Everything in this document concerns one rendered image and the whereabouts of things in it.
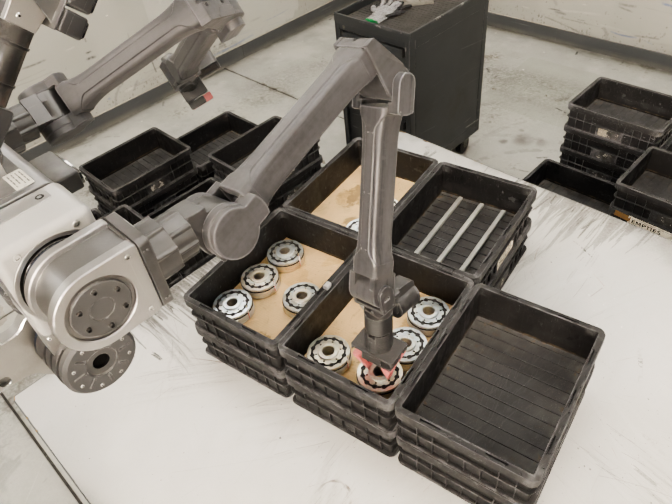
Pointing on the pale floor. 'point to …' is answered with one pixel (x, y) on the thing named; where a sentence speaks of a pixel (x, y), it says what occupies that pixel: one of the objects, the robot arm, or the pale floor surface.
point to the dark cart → (429, 65)
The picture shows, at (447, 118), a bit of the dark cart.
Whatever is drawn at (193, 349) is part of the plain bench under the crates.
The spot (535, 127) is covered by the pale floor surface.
